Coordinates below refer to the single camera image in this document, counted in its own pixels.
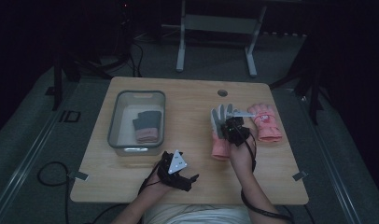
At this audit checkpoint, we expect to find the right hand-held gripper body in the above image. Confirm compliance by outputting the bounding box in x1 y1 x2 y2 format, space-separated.
220 107 257 147

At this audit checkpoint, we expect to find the white metal stand frame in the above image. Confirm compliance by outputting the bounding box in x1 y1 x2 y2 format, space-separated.
161 0 268 78

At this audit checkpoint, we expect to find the grey knit glove pink cuff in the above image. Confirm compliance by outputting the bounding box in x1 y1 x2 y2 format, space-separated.
132 110 163 145

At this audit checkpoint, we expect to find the pink padded ski glove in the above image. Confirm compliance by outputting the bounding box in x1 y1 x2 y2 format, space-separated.
210 103 242 161
246 103 284 144

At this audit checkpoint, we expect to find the grey clear plastic bin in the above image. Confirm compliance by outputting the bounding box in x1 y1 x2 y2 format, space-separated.
106 90 167 157

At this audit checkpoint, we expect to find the person's white shirt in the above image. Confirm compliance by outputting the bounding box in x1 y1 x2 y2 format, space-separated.
142 203 253 224

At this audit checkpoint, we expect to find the person's left hand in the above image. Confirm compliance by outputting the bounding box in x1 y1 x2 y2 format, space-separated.
145 172 174 198

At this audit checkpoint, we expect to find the grey table edge clip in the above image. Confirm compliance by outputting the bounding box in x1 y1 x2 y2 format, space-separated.
291 170 309 182
67 171 90 182

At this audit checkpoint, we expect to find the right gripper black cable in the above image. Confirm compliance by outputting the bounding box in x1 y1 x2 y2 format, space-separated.
239 124 296 224

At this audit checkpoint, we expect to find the person's right hand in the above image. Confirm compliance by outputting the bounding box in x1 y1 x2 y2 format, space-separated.
229 132 258 180

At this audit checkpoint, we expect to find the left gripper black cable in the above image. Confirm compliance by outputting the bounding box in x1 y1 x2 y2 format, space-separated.
84 160 167 224

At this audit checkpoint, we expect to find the black floor bracket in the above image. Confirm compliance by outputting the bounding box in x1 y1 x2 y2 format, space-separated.
59 109 82 123

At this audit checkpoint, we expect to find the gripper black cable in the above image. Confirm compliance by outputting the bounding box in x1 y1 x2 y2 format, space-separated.
84 160 167 224
239 124 296 224

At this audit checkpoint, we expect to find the looped black floor cable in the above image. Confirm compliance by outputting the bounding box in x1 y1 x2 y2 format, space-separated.
36 161 71 224

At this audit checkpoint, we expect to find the black tripod stand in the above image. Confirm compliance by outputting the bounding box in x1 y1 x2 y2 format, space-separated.
44 3 145 111
269 36 327 125

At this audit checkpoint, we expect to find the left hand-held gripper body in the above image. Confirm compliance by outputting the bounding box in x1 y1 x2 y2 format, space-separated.
157 149 189 186

